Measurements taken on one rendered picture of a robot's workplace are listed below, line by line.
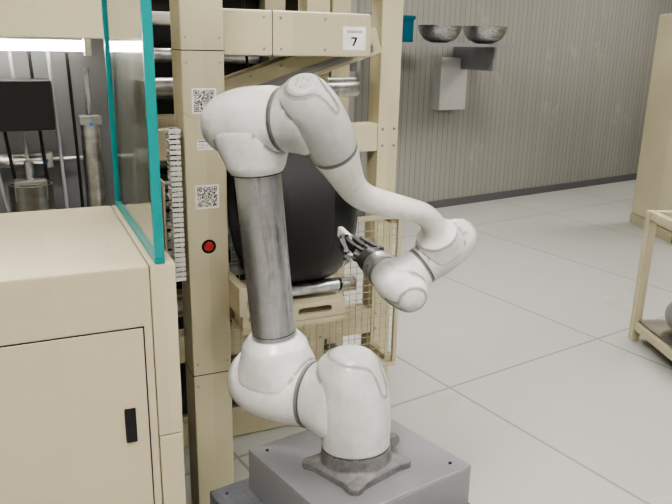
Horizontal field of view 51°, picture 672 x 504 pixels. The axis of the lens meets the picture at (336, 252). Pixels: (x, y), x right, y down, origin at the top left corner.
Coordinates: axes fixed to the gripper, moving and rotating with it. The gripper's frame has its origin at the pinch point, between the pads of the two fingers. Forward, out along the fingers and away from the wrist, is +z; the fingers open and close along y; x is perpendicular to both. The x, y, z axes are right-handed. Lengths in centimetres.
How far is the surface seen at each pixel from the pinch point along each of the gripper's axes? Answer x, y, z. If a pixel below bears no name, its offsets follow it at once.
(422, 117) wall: 80, -296, 439
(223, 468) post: 93, 30, 18
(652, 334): 113, -236, 69
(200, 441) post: 81, 37, 20
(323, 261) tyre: 14.6, -0.2, 13.7
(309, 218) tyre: -1.6, 6.6, 11.2
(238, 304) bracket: 27.8, 26.3, 16.9
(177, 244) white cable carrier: 12, 42, 31
